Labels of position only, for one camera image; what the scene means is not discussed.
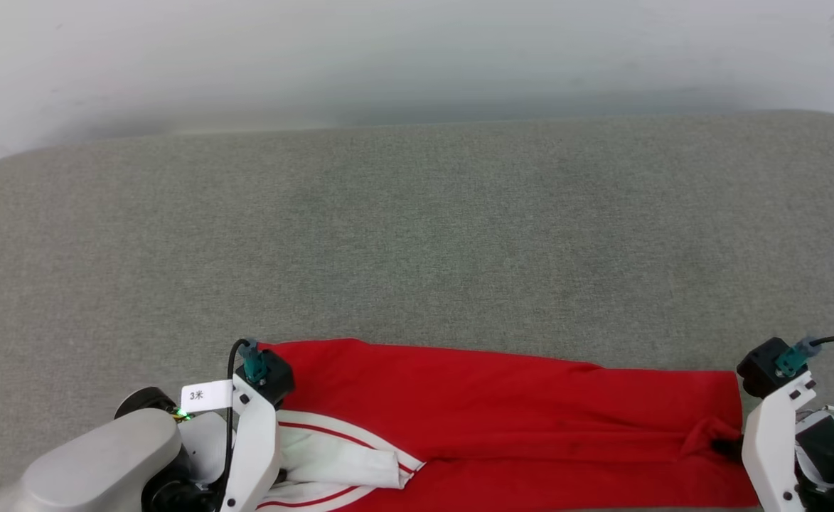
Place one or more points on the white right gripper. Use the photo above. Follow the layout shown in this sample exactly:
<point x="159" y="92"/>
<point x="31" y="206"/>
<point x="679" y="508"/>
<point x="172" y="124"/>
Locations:
<point x="768" y="448"/>

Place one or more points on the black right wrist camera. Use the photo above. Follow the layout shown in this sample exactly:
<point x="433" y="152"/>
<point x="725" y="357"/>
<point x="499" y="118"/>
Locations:
<point x="765" y="368"/>

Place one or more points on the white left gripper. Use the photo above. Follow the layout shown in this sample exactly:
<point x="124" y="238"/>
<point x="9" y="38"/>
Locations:
<point x="254" y="448"/>

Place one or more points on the grey fabric sofa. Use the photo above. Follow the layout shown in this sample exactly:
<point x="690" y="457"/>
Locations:
<point x="416" y="235"/>

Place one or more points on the red basketball jersey white trim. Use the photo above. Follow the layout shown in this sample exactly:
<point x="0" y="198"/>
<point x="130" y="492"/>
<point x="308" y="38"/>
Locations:
<point x="502" y="419"/>

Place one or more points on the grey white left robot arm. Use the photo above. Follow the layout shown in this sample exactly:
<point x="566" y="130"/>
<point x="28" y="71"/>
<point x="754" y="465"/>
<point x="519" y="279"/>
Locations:
<point x="97" y="462"/>

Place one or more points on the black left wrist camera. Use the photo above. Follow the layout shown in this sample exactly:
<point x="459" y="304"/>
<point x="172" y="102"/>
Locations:
<point x="274" y="377"/>

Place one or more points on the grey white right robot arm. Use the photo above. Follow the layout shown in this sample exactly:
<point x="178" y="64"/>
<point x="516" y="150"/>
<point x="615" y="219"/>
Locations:
<point x="832" y="455"/>

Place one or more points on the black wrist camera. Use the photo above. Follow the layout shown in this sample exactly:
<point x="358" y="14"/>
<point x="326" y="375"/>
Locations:
<point x="765" y="368"/>
<point x="274" y="377"/>

